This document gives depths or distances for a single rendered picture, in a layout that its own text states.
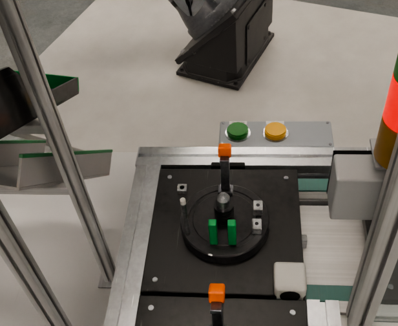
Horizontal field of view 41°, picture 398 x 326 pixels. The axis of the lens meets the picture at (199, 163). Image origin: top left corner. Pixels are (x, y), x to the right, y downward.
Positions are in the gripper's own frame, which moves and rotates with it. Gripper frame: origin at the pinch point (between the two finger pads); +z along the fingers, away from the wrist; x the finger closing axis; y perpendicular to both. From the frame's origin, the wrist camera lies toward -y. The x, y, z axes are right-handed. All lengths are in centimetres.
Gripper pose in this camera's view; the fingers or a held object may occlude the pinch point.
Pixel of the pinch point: (190, 10)
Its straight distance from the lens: 81.7
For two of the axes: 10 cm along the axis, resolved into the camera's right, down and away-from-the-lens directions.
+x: -9.9, -0.1, 1.0
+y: 0.7, -7.4, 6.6
